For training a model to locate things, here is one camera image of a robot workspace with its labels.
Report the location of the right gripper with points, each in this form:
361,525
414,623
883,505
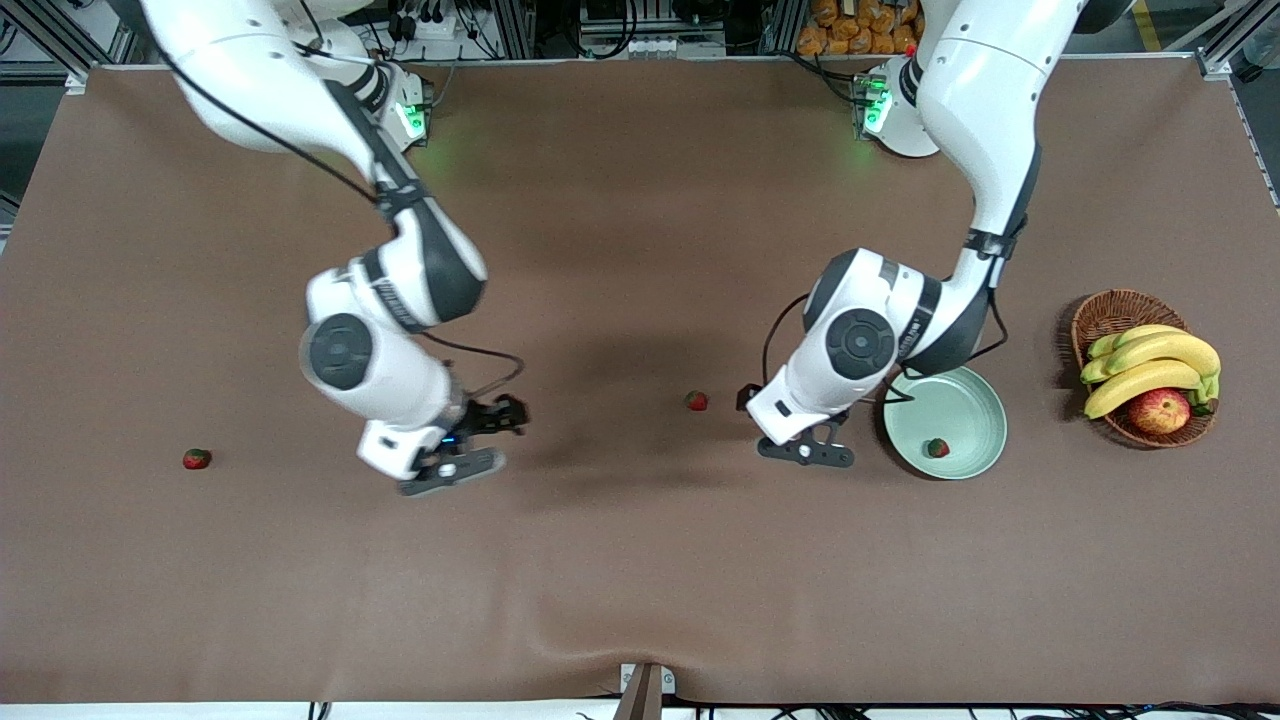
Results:
487,417

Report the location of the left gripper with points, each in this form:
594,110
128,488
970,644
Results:
744,397

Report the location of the red strawberry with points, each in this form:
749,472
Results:
197,459
937,448
697,401

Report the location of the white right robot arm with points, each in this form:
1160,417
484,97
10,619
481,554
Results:
250,80

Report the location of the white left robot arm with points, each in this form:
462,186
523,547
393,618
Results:
985,100

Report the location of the pale green plate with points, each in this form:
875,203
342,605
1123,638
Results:
960,420

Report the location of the brown table mat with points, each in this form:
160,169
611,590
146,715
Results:
640,550

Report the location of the white terminal block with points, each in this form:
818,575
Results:
655,46

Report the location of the brown wicker basket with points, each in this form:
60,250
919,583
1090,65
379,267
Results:
1110,310

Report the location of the bag of orange fruit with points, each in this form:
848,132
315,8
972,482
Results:
860,30

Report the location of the yellow banana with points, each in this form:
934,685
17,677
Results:
1140,332
1140,382
1170,350

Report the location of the white power strip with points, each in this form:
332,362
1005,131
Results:
425,25

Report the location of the red yellow apple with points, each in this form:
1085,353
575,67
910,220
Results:
1160,412

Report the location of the metal clamp bracket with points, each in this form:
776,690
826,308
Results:
643,690

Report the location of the aluminium frame post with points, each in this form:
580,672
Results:
780,25
515,25

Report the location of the metal corner bracket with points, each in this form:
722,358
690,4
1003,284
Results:
75,82
1215,65

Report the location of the aluminium frame rail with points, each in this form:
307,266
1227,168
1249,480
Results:
60,35

